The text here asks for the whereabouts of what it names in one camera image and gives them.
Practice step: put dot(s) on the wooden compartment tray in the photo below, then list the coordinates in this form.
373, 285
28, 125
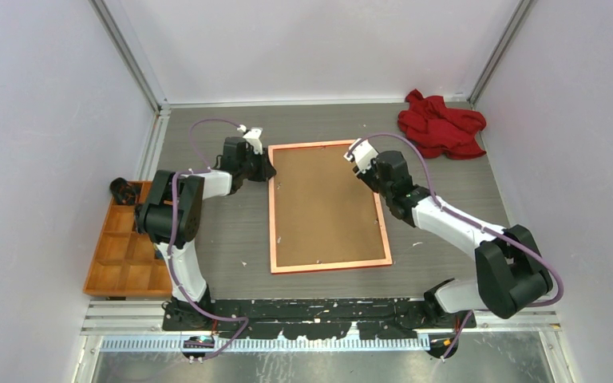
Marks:
124, 263

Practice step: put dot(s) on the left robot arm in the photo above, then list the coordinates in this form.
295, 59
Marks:
171, 214

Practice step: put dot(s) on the red picture frame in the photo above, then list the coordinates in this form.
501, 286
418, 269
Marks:
321, 217

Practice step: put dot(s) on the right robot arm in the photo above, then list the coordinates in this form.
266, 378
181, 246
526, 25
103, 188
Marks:
509, 273

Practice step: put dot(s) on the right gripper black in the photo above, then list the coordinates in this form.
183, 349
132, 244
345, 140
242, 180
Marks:
367, 175

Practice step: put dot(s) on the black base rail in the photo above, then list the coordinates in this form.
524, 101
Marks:
314, 319

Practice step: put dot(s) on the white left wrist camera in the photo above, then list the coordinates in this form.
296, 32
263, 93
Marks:
253, 137

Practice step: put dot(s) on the red cloth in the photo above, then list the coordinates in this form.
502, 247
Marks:
438, 130

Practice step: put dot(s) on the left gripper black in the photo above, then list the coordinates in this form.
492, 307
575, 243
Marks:
266, 171

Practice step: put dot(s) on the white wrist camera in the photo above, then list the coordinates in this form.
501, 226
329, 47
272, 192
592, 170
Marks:
361, 153
253, 137

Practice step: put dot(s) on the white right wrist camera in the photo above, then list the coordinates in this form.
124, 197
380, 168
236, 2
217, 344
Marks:
361, 153

